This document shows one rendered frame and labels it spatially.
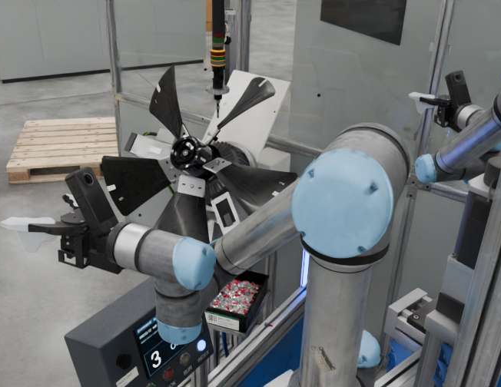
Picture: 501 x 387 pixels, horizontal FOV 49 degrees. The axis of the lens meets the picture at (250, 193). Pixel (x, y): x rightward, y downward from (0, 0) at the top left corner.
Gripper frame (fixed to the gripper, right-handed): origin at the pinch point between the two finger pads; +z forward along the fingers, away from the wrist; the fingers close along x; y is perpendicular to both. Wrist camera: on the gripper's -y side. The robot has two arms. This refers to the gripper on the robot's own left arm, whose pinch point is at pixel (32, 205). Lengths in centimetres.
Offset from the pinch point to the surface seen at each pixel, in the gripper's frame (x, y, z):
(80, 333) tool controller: -1.2, 22.4, -10.8
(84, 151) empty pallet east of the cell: 267, 95, 215
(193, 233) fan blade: 73, 36, 7
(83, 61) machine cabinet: 474, 64, 389
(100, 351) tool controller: -4.3, 21.7, -17.8
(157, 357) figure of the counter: 6.8, 28.6, -22.3
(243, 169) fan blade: 85, 16, -3
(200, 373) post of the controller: 28, 48, -21
